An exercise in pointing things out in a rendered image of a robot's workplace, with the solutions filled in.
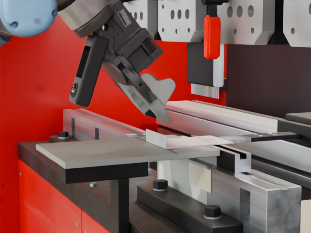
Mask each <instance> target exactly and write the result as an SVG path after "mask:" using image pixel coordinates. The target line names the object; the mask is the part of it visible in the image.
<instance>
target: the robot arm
mask: <svg viewBox="0 0 311 233"><path fill-rule="evenodd" d="M107 2H108V0H0V47H1V46H2V45H4V44H5V43H8V42H9V41H10V40H11V38H12V37H13V36H18V37H22V38H31V37H35V36H38V35H39V34H42V33H44V32H45V31H47V30H48V29H49V28H50V27H51V26H52V24H53V23H54V21H55V19H56V16H57V13H58V15H59V16H60V17H61V18H62V20H63V21H64V22H65V23H66V25H67V26H68V27H69V28H70V29H71V30H74V32H75V34H76V35H77V36H78V37H79V38H84V37H87V39H86V43H85V46H84V49H83V52H82V56H81V60H80V63H79V66H78V69H77V73H76V76H75V80H74V83H73V85H72V87H71V90H70V96H69V100H70V102H72V103H74V104H76V105H79V106H83V107H88V106H89V105H90V102H91V99H92V97H93V92H94V88H95V85H96V82H97V78H98V75H99V72H100V68H101V67H103V69H104V70H105V72H106V73H107V74H108V75H109V76H110V77H111V79H112V80H113V81H114V83H115V84H116V85H117V86H118V87H119V89H120V90H121V91H122V92H123V93H124V94H125V95H126V97H127V98H129V99H130V101H131V102H132V103H133V104H134V105H135V106H136V107H137V108H138V109H139V110H140V111H141V112H142V113H143V114H144V115H146V116H149V117H151V118H156V117H157V118H158V119H159V120H162V121H165V122H168V123H171V122H172V121H173V120H172V119H171V117H170V115H169V114H168V112H167V111H166V110H165V105H166V103H167V102H168V100H169V99H170V97H171V95H172V94H173V92H174V90H175V88H176V84H175V82H174V81H173V80H172V79H171V78H167V79H163V80H157V78H156V77H155V76H153V75H150V74H148V73H144V74H142V75H139V73H140V72H141V71H142V70H144V69H146V68H147V67H149V66H150V65H151V64H152V63H153V62H154V61H155V60H156V59H157V58H158V57H159V56H160V55H161V54H162V53H163V52H164V51H163V50H162V49H161V47H160V46H159V45H158V44H157V42H156V41H155V40H154V38H153V37H152V36H151V35H150V33H149V32H148V31H147V29H146V28H142V27H140V25H139V24H138V23H137V21H136V20H135V19H134V18H133V16H132V15H131V14H130V13H129V11H128V10H127V9H126V7H125V6H124V5H123V3H122V2H121V1H120V0H116V1H115V0H111V1H110V2H108V3H107ZM103 26H104V29H103V28H102V27H103ZM90 34H92V35H90ZM151 40H152V41H151ZM152 42H153V43H154V44H155V45H156V46H155V45H154V44H153V43H152ZM156 47H157V48H156Z"/></svg>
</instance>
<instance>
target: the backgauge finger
mask: <svg viewBox="0 0 311 233"><path fill-rule="evenodd" d="M220 138H221V139H224V140H227V141H231V142H234V143H245V142H257V141H274V140H285V141H290V142H293V143H297V144H301V145H304V146H308V147H311V112H306V113H290V114H286V118H285V119H279V120H278V121H277V133H264V134H251V135H233V136H221V137H220Z"/></svg>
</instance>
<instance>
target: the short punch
mask: <svg viewBox="0 0 311 233"><path fill-rule="evenodd" d="M187 82H188V83H191V94H196V95H201V96H206V97H211V98H217V99H219V87H222V86H223V85H224V44H223V43H221V44H220V57H218V58H217V59H206V57H204V42H187Z"/></svg>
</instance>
